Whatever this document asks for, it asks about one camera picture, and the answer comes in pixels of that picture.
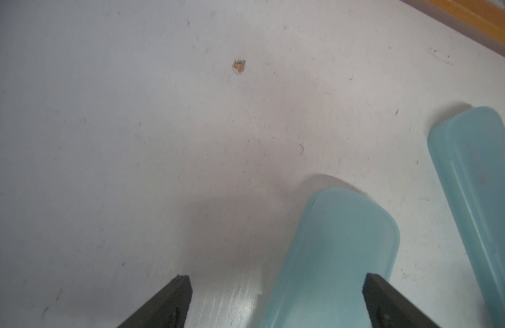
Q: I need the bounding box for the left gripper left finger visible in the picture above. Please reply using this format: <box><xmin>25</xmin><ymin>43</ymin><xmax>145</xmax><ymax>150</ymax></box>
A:
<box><xmin>118</xmin><ymin>276</ymin><xmax>192</xmax><ymax>328</ymax></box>

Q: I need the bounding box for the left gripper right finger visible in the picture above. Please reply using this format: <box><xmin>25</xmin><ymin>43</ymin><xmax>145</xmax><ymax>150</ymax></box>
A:
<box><xmin>363</xmin><ymin>273</ymin><xmax>440</xmax><ymax>328</ymax></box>

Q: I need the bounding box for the teal pencil case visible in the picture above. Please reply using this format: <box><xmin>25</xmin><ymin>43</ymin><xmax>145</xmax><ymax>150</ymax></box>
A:
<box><xmin>259</xmin><ymin>188</ymin><xmax>400</xmax><ymax>327</ymax></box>
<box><xmin>427</xmin><ymin>107</ymin><xmax>505</xmax><ymax>327</ymax></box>

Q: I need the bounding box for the orange wooden three-tier shelf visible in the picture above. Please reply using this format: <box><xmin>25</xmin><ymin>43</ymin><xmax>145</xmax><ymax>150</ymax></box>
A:
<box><xmin>406</xmin><ymin>0</ymin><xmax>505</xmax><ymax>57</ymax></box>

